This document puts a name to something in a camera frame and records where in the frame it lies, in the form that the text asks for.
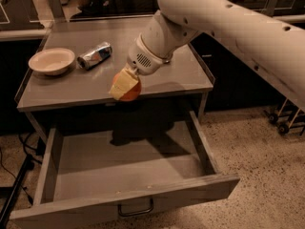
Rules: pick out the open grey top drawer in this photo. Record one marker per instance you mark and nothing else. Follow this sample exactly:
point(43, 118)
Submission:
point(85, 175)

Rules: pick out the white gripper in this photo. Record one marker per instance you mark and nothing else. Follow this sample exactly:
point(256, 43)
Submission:
point(147, 59)

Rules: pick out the dark metal drawer handle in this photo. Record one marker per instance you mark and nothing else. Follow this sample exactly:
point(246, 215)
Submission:
point(138, 207)

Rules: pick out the orange fruit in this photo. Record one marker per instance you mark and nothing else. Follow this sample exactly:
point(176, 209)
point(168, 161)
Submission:
point(133, 92)

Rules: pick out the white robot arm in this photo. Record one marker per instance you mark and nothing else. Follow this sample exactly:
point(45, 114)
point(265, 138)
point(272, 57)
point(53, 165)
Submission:
point(275, 48)

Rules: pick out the black stand leg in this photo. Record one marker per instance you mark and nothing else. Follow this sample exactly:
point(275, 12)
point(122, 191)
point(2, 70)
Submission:
point(14, 192)

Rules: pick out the crushed silver blue can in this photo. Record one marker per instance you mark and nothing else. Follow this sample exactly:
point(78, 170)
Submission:
point(94, 56)

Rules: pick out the white ceramic bowl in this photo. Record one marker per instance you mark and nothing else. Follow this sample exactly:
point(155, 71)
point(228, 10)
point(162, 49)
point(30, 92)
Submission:
point(52, 61)

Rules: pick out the grey cabinet counter unit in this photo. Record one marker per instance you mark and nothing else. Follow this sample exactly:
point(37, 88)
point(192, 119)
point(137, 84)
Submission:
point(183, 75)

